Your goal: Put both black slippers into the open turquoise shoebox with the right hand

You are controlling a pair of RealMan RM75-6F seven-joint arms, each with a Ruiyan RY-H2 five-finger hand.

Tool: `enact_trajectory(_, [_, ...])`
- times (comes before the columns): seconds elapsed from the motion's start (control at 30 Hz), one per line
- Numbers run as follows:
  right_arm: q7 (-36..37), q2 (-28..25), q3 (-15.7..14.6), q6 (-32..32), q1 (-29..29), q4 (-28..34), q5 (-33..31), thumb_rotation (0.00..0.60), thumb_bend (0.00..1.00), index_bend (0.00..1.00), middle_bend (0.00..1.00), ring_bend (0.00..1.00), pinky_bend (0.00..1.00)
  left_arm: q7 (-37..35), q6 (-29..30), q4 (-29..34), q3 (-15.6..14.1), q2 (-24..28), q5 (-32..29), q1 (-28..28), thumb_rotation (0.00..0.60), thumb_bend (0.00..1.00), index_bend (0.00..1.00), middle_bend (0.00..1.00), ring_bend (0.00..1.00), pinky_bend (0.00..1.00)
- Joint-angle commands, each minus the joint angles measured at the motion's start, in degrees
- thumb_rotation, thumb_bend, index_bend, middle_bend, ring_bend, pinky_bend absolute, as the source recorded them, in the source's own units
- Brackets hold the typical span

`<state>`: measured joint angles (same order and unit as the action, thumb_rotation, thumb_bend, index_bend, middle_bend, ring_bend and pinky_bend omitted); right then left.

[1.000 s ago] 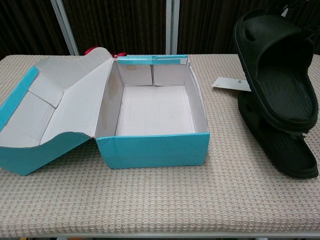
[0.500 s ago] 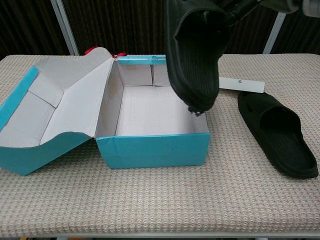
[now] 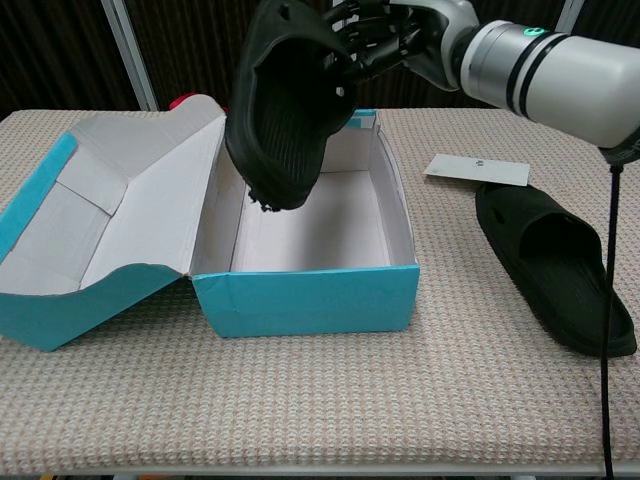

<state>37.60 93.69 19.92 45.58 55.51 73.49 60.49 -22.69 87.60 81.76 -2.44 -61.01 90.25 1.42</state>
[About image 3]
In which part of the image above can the black slipper with frayed tag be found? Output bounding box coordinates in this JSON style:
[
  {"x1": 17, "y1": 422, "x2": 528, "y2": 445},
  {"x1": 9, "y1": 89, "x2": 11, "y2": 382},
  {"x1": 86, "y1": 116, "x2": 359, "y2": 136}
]
[{"x1": 224, "y1": 0, "x2": 359, "y2": 214}]

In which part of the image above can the beige cloth-covered table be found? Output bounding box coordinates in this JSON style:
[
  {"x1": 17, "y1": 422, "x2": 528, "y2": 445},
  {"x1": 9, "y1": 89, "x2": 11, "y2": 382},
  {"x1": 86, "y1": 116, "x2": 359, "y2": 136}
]
[{"x1": 0, "y1": 107, "x2": 640, "y2": 476}]

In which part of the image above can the silver aluminium partition post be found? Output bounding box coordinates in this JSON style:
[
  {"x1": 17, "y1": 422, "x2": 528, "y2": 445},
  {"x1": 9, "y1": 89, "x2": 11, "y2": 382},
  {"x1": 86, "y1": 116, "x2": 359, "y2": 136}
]
[
  {"x1": 99, "y1": 0, "x2": 160, "y2": 111},
  {"x1": 555, "y1": 0, "x2": 586, "y2": 35}
]

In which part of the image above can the light blue cardboard shoe box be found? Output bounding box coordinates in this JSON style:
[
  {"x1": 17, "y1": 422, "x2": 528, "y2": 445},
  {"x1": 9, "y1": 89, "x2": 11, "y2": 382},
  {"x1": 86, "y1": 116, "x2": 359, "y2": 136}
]
[{"x1": 0, "y1": 94, "x2": 420, "y2": 353}]

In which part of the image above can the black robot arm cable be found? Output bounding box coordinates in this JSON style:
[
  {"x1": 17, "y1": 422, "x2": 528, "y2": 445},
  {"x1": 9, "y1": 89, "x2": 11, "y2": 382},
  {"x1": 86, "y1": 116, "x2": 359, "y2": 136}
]
[{"x1": 598, "y1": 159, "x2": 626, "y2": 480}]

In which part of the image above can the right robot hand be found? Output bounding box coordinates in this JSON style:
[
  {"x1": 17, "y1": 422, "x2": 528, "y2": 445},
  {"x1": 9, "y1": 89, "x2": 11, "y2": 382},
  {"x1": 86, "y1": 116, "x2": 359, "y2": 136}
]
[{"x1": 319, "y1": 0, "x2": 481, "y2": 94}]

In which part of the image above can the white paper card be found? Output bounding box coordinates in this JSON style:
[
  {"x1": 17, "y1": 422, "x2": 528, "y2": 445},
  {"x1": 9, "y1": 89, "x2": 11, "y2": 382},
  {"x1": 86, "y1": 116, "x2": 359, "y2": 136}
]
[{"x1": 423, "y1": 153, "x2": 532, "y2": 188}]

